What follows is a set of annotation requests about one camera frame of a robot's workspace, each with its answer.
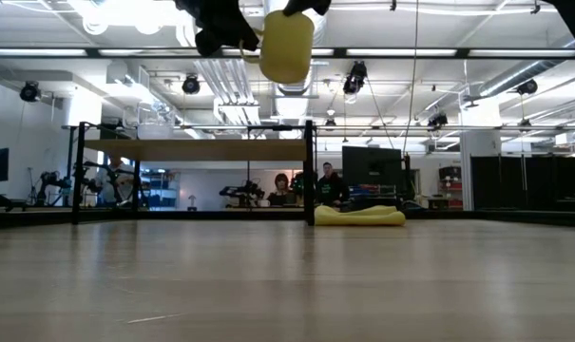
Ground yellow mug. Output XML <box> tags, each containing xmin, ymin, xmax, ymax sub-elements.
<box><xmin>239</xmin><ymin>9</ymin><xmax>316</xmax><ymax>86</ymax></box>

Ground clear plastic bin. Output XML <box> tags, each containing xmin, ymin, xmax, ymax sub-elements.
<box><xmin>135</xmin><ymin>101</ymin><xmax>177</xmax><ymax>142</ymax></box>

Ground black flat monitor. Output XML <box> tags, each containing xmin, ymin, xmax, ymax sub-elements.
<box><xmin>341</xmin><ymin>145</ymin><xmax>404</xmax><ymax>200</ymax></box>

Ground person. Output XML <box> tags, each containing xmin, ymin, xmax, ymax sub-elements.
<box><xmin>95</xmin><ymin>156</ymin><xmax>137</xmax><ymax>206</ymax></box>
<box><xmin>315</xmin><ymin>161</ymin><xmax>351</xmax><ymax>210</ymax></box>
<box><xmin>266</xmin><ymin>172</ymin><xmax>297</xmax><ymax>208</ymax></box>

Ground yellow folded cloth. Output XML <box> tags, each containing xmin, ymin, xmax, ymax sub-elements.
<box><xmin>314</xmin><ymin>204</ymin><xmax>407</xmax><ymax>227</ymax></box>

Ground red drawer cabinet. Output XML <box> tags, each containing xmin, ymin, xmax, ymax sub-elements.
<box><xmin>437</xmin><ymin>165</ymin><xmax>464</xmax><ymax>210</ymax></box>

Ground black partition panels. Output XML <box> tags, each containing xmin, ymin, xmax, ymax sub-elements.
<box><xmin>470</xmin><ymin>142</ymin><xmax>575</xmax><ymax>213</ymax></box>

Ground black overhead frame beam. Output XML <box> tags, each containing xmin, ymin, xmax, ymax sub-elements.
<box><xmin>0</xmin><ymin>46</ymin><xmax>575</xmax><ymax>61</ymax></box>

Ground black hanging camera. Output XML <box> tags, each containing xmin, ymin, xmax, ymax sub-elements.
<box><xmin>181</xmin><ymin>74</ymin><xmax>201</xmax><ymax>96</ymax></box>
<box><xmin>342</xmin><ymin>60</ymin><xmax>369</xmax><ymax>95</ymax></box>
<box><xmin>427</xmin><ymin>112</ymin><xmax>449</xmax><ymax>131</ymax></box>
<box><xmin>19</xmin><ymin>80</ymin><xmax>42</xmax><ymax>104</ymax></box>
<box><xmin>515</xmin><ymin>78</ymin><xmax>539</xmax><ymax>97</ymax></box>

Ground thin hanging cable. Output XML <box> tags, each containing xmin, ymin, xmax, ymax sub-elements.
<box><xmin>402</xmin><ymin>0</ymin><xmax>420</xmax><ymax>156</ymax></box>

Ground wooden shelf with black frame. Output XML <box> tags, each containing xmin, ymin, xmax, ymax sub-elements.
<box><xmin>71</xmin><ymin>120</ymin><xmax>316</xmax><ymax>227</ymax></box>

